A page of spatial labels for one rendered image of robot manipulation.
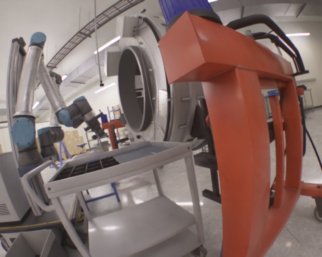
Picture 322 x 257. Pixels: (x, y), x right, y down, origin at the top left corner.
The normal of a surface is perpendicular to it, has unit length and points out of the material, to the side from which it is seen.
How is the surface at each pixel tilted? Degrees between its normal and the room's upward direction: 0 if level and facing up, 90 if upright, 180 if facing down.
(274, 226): 0
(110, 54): 145
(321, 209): 90
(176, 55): 90
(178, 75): 90
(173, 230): 0
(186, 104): 116
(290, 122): 90
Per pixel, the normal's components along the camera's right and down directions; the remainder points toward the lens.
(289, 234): -0.22, -0.98
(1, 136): 0.89, -0.18
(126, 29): 0.47, 0.62
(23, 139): 0.76, -0.05
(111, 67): 0.43, 0.77
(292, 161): -0.87, 0.22
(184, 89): 0.48, 0.26
